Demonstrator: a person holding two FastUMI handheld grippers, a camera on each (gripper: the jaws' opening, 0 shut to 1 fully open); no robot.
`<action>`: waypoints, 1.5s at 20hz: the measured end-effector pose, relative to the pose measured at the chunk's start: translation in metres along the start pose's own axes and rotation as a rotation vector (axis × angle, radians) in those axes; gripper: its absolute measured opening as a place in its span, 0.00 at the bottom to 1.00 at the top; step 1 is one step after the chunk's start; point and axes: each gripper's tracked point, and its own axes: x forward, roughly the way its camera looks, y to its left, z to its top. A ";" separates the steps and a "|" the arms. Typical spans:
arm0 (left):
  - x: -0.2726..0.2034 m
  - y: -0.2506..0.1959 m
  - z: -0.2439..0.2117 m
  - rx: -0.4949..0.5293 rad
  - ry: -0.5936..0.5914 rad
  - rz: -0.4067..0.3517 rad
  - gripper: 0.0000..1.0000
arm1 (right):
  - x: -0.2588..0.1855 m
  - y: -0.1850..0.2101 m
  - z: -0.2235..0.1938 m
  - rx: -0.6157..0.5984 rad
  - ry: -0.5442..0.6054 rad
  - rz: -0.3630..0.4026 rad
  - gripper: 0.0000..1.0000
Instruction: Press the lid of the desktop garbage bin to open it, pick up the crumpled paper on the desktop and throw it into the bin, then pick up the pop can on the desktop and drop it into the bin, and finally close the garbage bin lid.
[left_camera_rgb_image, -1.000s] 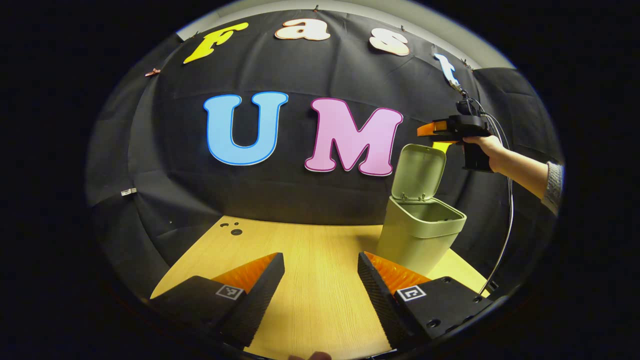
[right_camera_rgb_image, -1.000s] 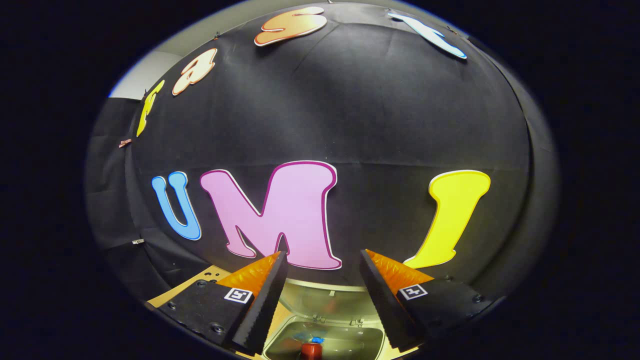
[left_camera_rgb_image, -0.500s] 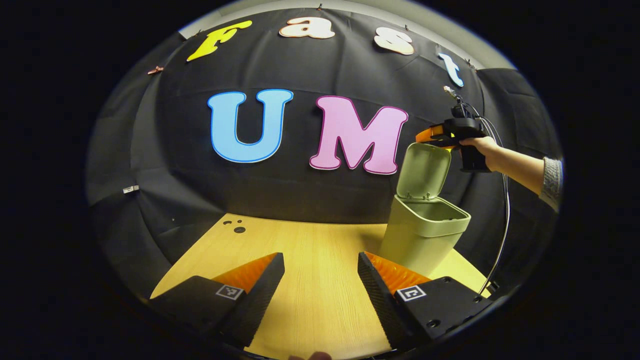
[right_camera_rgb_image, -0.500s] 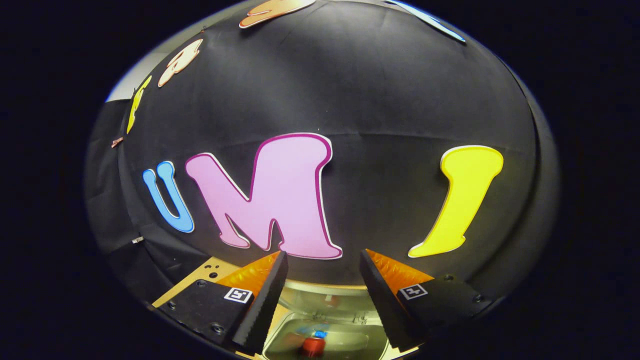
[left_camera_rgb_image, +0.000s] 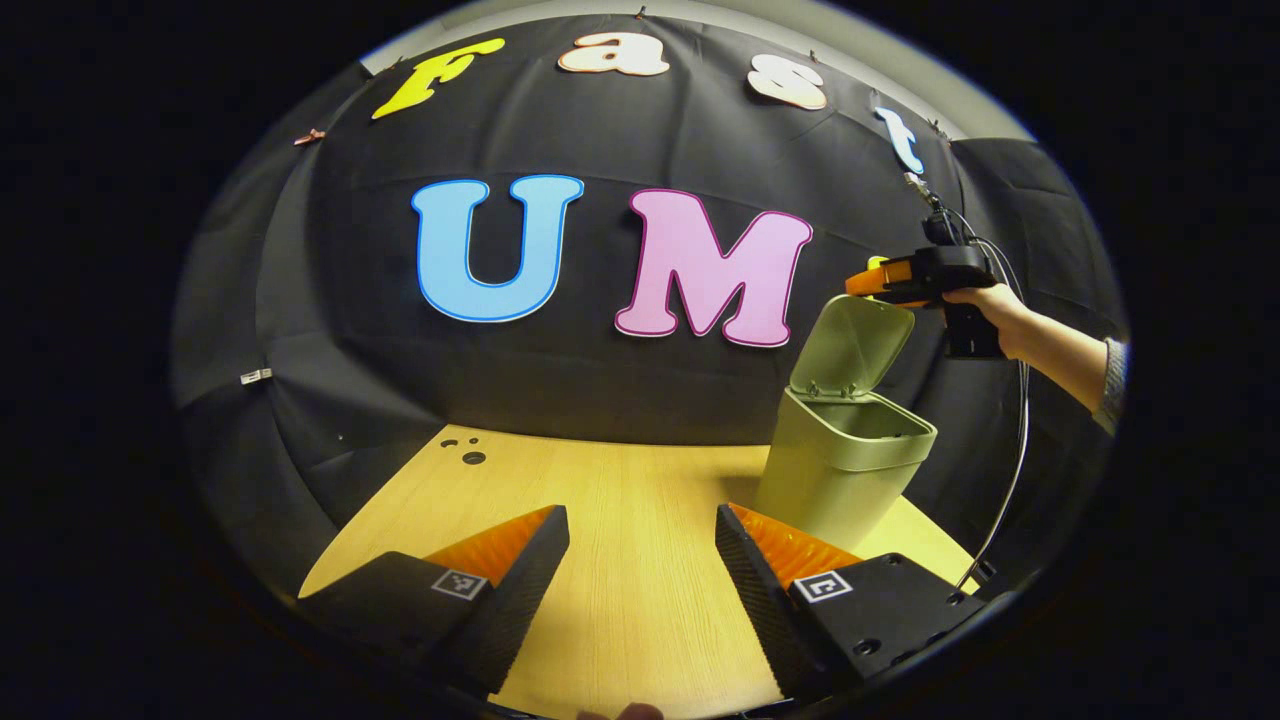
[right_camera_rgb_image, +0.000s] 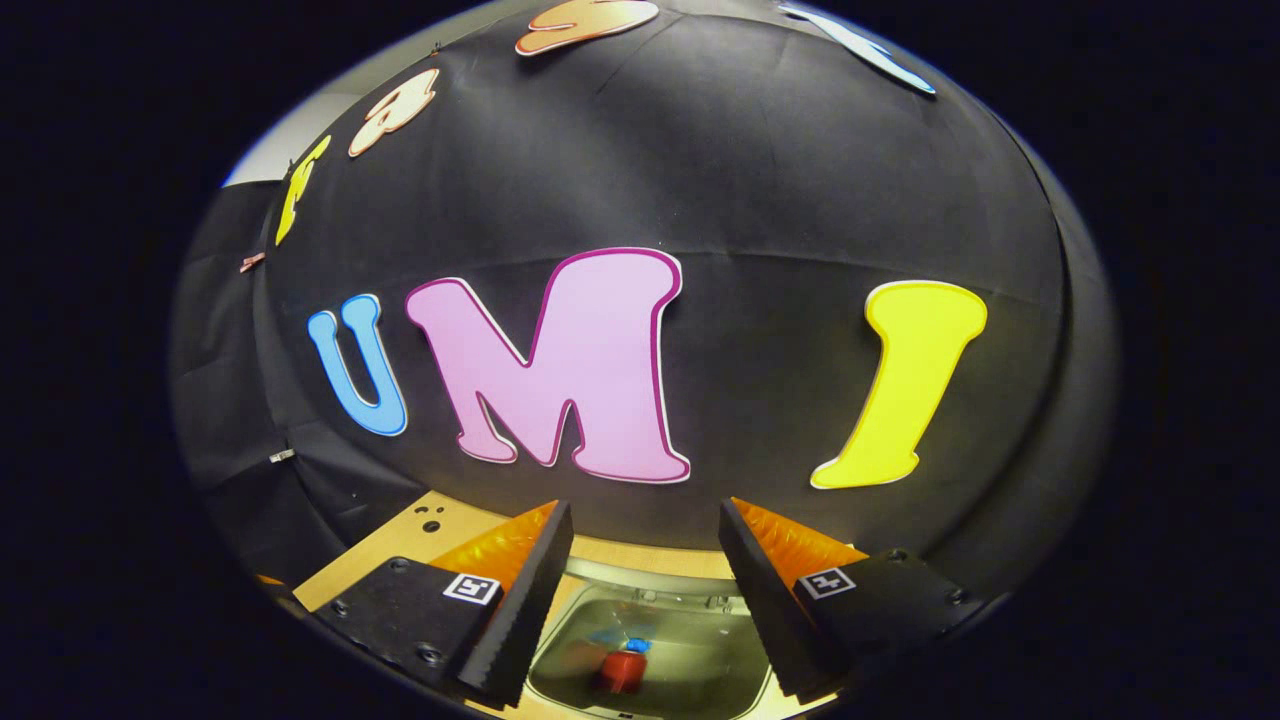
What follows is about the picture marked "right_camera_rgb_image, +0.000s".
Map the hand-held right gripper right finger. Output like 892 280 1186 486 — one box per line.
717 497 991 701

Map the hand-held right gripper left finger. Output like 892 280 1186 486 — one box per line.
312 500 576 709

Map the green desktop garbage bin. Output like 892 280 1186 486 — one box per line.
525 555 786 719

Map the red pop can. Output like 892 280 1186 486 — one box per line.
598 648 649 696

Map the wooden desktop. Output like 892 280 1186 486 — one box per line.
290 490 841 720

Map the black backdrop cloth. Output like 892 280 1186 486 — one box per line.
168 0 1119 611

